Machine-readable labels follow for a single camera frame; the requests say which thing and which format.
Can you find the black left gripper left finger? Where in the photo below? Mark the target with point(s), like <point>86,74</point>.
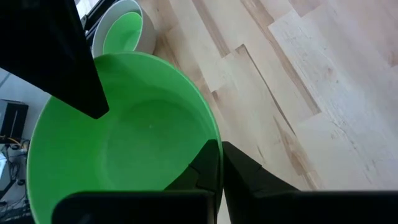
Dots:
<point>202,171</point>

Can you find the green plastic bowl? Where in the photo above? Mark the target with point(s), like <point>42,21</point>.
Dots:
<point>140,140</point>
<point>124,34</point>

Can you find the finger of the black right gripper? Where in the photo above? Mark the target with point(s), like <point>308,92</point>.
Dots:
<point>46,46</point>

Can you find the white ribbed bowl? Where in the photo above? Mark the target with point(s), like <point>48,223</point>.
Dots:
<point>148,37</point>

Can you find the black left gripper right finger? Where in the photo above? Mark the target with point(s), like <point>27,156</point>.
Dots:
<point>242,177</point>

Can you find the dark grey computer case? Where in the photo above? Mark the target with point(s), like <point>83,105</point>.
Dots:
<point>14,121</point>

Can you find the black aluminium table frame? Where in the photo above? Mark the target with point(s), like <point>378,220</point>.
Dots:
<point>91,18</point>

